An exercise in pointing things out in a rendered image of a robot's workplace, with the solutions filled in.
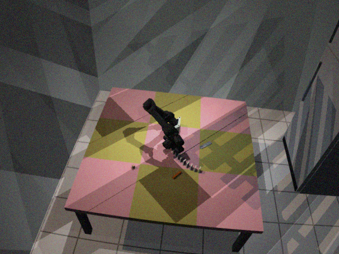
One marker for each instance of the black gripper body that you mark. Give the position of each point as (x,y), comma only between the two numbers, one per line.
(177,149)

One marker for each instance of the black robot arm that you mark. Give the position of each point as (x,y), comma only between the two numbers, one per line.
(163,117)

